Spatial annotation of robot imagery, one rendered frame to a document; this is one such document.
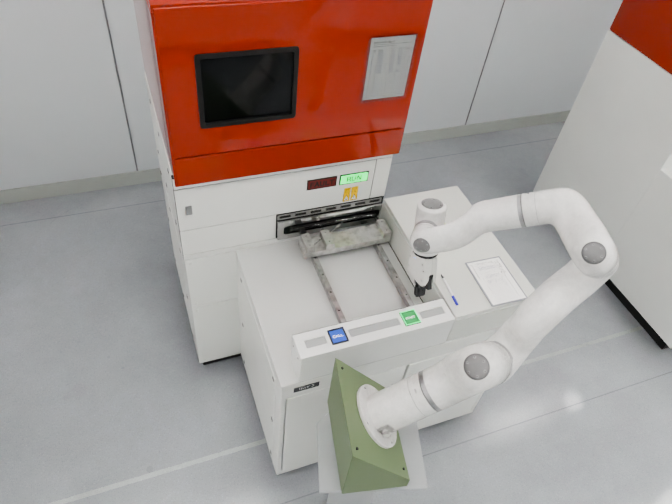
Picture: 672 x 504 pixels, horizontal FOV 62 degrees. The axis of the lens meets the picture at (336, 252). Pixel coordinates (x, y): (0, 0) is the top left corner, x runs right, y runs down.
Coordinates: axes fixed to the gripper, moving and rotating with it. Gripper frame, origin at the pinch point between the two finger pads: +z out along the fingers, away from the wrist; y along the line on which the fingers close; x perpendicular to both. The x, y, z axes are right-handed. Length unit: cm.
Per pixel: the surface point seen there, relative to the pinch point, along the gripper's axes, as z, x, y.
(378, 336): 15.9, -13.2, 0.1
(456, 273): 11.9, 25.1, -16.4
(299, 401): 43, -39, -5
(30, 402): 96, -141, -87
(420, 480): 39, -15, 39
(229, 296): 44, -50, -69
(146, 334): 91, -88, -109
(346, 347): 16.2, -24.7, 0.9
